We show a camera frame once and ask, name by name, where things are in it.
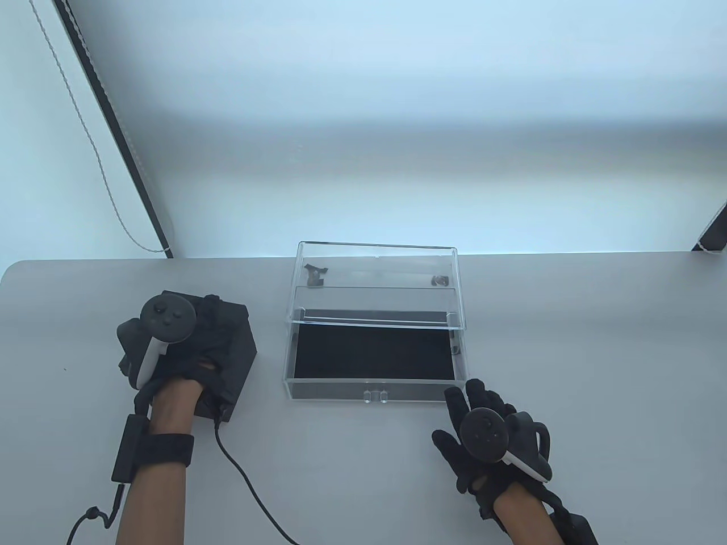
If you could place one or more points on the person's right hand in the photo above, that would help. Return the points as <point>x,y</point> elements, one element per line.
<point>454,454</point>

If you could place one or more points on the person's left hand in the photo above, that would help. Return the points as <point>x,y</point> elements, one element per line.
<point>210,346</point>

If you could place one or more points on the black box lid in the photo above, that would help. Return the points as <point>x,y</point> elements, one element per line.
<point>241,323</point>

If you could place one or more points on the clear acrylic drawer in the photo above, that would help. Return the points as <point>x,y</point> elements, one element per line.
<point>375,389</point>

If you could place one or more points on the person's left forearm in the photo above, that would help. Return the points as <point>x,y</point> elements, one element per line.
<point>159,505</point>

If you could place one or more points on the person's right forearm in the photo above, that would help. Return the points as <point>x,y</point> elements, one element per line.
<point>519,525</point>

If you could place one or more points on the black felt drawer liner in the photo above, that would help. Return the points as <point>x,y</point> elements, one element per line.
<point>375,352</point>

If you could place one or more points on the clear acrylic drawer case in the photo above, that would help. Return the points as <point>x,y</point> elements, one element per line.
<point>375,261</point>

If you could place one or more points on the dark right hand controller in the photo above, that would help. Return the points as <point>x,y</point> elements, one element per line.
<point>483,434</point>

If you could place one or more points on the dark hand controller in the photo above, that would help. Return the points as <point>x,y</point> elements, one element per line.
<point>483,434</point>
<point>167,318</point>

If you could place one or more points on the dark left hand controller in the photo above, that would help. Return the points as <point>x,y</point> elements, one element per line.
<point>167,318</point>

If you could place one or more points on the small dark knob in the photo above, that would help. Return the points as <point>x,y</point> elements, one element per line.
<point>440,280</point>

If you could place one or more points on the black left wrist camera unit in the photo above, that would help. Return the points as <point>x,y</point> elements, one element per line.
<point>153,448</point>

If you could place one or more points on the black wrist camera unit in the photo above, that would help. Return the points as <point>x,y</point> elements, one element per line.
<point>153,448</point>
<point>573,528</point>

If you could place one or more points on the small dark bracket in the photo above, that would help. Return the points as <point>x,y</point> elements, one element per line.
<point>315,275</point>

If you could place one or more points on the black right wrist camera unit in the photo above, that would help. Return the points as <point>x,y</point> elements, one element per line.
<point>573,528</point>

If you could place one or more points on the black window frame bar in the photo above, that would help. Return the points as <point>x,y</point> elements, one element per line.
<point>116,122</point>

